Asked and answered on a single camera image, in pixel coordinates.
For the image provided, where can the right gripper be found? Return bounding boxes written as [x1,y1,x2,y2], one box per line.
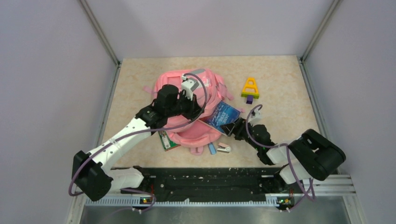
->
[220,116,261,151]

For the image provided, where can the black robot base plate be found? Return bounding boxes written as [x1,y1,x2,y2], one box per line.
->
[120,165,305,196]

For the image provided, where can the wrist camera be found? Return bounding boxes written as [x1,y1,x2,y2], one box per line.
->
[248,109,262,125]
[181,73,200,101]

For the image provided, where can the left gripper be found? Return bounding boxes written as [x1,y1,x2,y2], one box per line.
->
[166,91,205,120]

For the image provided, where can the white pink eraser case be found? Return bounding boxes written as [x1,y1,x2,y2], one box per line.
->
[217,143,232,153]

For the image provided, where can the purple toy cube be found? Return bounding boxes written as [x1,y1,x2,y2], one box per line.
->
[246,95,254,105]

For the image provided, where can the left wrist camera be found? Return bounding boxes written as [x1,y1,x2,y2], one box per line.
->
[181,73,200,101]

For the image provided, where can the pink student backpack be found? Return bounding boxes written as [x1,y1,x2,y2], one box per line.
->
[144,69,233,155]

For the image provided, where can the green picture book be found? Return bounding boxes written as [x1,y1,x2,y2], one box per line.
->
[158,131,180,152]

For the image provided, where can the aluminium frame rail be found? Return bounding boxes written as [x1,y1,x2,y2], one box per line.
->
[77,0,121,67]

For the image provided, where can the yellow toy triangle block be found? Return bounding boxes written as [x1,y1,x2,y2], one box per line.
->
[241,77,260,99]

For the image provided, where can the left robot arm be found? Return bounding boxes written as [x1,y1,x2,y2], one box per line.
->
[69,81,205,201]

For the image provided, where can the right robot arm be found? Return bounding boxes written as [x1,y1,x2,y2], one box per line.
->
[220,118,346,192]

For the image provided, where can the Jane Eyre book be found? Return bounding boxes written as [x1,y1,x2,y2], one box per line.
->
[201,101,240,136]

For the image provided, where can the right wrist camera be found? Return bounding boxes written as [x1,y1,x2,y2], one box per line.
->
[248,109,262,125]

